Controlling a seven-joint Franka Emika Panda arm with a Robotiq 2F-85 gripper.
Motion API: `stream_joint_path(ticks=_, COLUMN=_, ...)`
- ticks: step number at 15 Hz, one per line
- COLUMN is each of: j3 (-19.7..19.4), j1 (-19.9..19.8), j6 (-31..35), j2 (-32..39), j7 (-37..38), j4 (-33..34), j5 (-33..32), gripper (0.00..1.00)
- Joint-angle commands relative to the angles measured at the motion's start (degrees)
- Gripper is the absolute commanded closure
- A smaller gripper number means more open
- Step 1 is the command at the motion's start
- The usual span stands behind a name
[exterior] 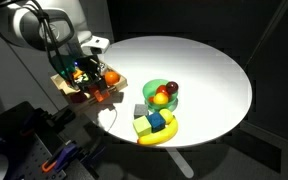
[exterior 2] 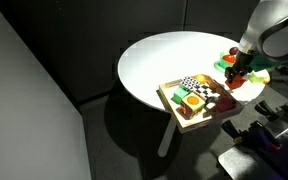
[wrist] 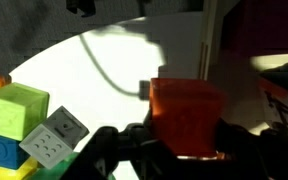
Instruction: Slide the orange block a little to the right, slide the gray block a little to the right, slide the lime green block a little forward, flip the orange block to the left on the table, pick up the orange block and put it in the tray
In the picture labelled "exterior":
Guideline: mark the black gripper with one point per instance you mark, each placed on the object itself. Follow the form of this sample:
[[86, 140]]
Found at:
[[90, 68]]

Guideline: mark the orange toy block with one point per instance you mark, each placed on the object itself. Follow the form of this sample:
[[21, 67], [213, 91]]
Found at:
[[101, 96]]

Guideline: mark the gray toy block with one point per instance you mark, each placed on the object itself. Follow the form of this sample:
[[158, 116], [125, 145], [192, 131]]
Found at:
[[141, 111]]

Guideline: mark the lime green toy block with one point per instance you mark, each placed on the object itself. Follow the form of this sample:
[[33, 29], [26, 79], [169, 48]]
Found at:
[[142, 126]]

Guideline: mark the blue toy block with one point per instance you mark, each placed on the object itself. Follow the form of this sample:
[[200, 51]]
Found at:
[[156, 122]]

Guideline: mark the green translucent bowl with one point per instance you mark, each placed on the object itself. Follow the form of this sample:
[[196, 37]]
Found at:
[[165, 106]]

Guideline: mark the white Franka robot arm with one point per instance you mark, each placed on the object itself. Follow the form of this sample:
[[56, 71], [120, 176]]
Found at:
[[40, 23]]

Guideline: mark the wooden tray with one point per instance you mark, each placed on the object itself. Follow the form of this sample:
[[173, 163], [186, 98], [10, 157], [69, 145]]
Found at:
[[60, 85]]

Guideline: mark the orange toy ball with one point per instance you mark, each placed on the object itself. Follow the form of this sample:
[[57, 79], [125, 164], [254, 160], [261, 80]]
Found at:
[[111, 78]]

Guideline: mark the small orange-red toy fruit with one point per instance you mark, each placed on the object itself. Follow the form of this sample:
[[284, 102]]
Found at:
[[151, 99]]

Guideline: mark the red toy tomato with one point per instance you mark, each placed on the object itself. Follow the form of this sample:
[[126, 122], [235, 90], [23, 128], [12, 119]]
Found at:
[[161, 89]]

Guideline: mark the yellow toy fruit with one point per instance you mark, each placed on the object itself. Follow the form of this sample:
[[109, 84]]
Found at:
[[160, 98]]

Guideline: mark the dark purple toy plum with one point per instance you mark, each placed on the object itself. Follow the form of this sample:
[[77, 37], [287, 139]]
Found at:
[[172, 87]]

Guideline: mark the yellow toy lemon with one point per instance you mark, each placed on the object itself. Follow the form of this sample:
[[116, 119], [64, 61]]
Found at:
[[167, 115]]

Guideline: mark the yellow toy banana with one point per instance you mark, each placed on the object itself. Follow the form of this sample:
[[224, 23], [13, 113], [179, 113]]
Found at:
[[164, 136]]

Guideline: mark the metal breadboard plate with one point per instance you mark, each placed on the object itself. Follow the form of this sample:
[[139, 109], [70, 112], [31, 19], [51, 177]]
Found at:
[[34, 160]]

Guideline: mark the white table leg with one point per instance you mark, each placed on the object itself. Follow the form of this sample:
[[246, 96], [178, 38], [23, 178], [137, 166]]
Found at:
[[181, 162]]

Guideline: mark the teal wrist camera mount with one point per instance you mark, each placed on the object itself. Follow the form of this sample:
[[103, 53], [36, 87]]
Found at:
[[62, 66]]

